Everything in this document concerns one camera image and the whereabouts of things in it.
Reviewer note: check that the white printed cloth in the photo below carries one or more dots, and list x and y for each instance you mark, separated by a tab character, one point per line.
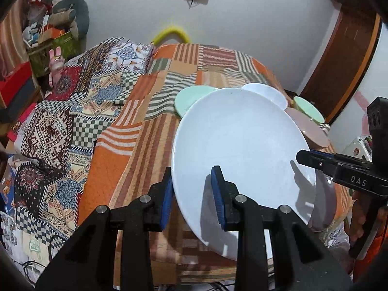
336	242

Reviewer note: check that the pink bunny toy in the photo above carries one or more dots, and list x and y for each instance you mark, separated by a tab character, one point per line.
56	63

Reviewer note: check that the patchwork patterned blanket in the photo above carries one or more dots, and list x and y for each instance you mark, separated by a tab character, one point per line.
60	127

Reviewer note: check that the orange striped blanket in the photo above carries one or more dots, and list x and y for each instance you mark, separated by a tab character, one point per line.
142	169

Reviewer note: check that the person's right hand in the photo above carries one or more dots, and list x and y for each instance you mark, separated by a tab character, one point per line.
359	218

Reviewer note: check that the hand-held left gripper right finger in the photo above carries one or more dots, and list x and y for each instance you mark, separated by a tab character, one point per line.
218	195

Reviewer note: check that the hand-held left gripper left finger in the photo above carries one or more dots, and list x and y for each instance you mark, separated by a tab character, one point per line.
166	201

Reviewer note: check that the small white dish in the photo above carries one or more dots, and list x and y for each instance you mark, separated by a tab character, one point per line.
326	200

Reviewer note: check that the white bowl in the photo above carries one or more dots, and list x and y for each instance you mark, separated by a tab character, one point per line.
269	94

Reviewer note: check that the white plastic object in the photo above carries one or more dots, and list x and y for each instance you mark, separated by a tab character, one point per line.
356	150

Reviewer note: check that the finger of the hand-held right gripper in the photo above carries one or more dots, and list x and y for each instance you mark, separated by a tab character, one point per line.
315	162
342	157

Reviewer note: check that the yellow foam tube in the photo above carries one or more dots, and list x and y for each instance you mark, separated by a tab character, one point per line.
169	33

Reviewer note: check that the red box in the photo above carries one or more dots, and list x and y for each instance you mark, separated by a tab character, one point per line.
13	81

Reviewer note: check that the brown wooden door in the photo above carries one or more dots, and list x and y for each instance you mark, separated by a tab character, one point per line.
339	60

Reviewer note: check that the pink plate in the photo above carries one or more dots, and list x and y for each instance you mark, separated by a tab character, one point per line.
312	130

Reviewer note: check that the green cardboard box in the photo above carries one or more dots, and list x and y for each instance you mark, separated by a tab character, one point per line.
48	54

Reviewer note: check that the green plate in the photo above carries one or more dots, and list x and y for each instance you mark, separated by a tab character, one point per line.
189	98

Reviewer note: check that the grey plush toy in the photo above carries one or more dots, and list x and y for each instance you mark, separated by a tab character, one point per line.
72	15

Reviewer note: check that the large white plate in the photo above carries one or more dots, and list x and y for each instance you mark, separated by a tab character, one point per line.
242	133

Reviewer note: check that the striped curtain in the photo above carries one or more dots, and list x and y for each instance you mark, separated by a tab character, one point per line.
12	36

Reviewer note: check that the green bowl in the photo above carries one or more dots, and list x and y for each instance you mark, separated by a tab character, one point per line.
306	106

